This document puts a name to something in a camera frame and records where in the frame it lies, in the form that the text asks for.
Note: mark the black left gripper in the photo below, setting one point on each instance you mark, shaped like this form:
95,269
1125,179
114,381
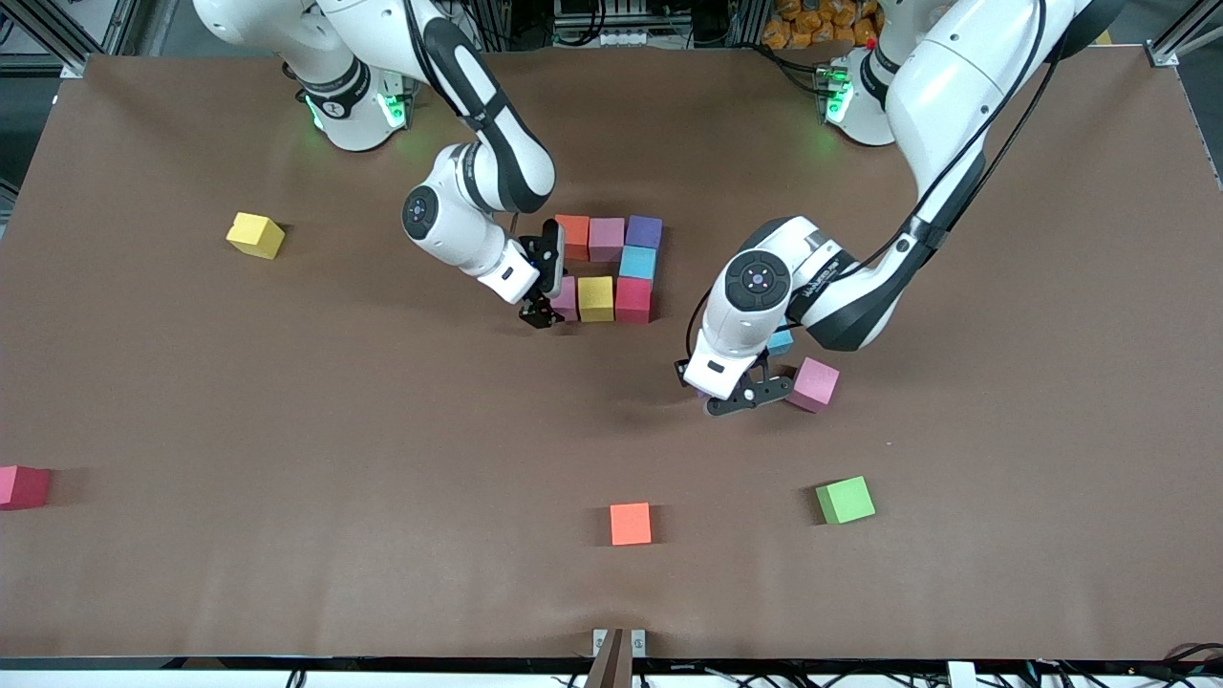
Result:
764,354

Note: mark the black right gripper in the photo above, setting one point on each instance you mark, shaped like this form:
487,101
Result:
541,308

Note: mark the pink foam cube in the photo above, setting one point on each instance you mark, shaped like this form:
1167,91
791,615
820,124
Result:
607,239
817,382
568,298

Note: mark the yellow foam cube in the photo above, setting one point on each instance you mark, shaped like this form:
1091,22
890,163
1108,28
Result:
595,299
255,235

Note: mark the orange foam cube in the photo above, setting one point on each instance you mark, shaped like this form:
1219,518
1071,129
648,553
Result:
576,239
631,524

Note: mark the red foam cube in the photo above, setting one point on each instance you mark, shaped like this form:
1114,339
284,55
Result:
23,486
632,300

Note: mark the blue foam cube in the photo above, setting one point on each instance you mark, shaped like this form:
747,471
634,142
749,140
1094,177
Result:
782,341
638,262

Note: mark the dark violet foam cube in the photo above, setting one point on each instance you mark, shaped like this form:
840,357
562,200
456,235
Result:
644,231

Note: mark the green foam cube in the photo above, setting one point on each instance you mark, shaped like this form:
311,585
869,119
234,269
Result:
845,500

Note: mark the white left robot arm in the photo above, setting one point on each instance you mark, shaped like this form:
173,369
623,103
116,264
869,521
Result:
965,76

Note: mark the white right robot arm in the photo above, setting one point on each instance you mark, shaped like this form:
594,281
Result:
478,96

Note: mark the white power strip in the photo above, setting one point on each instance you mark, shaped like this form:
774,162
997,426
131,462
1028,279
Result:
611,38

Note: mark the bag of orange snacks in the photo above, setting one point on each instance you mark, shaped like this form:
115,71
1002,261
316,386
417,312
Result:
812,24

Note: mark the large table cover sheet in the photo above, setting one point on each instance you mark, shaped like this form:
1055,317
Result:
287,573

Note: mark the small metal bracket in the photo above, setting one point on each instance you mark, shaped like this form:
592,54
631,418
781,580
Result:
600,642

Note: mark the aluminium frame profile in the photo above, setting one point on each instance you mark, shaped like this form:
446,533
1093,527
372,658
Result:
1185,33
115,29

